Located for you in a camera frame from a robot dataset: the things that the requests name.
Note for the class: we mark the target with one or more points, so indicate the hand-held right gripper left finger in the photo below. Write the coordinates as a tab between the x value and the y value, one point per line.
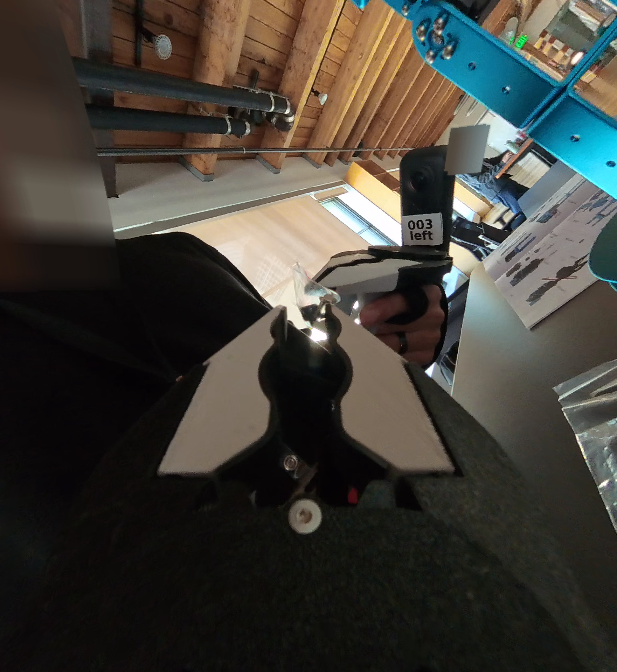
224	409

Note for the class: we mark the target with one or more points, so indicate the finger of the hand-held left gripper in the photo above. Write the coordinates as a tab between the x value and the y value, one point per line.
361	275
350	255

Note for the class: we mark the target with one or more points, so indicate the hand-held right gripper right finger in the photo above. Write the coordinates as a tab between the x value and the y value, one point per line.
392	414

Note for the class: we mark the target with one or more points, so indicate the small clear zip bag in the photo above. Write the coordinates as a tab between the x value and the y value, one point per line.
308	286

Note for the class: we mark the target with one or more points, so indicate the blue toy robot arm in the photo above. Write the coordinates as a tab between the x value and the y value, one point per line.
497	57

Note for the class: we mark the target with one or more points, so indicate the person's left hand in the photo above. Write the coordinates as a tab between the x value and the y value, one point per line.
419	341

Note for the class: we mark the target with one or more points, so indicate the large window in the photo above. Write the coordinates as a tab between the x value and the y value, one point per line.
361	220

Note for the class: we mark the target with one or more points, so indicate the robot assembly manual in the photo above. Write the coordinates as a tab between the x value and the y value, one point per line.
550	262

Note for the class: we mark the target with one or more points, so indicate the large clear plastic bag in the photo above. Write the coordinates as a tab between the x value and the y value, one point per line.
613	420

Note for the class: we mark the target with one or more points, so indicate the ceiling pipes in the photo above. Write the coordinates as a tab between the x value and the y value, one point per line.
182	89

